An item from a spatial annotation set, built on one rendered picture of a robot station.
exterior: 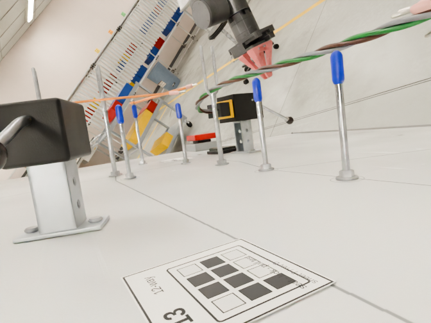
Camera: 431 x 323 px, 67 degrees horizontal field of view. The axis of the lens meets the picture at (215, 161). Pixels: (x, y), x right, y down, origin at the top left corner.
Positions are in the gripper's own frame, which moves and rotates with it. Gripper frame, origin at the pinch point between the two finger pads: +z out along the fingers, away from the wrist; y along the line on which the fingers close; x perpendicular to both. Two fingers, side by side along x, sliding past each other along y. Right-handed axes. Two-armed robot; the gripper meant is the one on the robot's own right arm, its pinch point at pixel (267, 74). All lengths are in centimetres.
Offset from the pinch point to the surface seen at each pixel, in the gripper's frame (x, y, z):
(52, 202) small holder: -54, 36, -1
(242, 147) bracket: -25.8, 14.0, 7.9
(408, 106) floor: 120, -36, 52
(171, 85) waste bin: 313, -586, -64
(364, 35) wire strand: -36, 44, 0
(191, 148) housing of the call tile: -24.1, -4.7, 6.0
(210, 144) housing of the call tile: -21.2, -2.0, 7.0
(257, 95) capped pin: -35.4, 33.1, 0.3
